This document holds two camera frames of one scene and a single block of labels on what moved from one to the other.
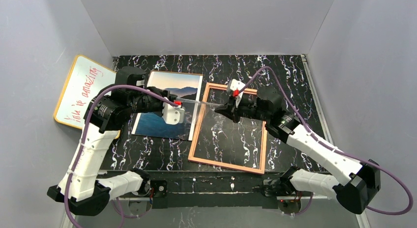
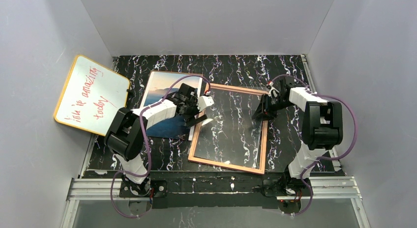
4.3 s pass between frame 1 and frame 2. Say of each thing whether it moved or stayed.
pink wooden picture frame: stayed
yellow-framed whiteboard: stayed
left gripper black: moved
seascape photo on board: stayed
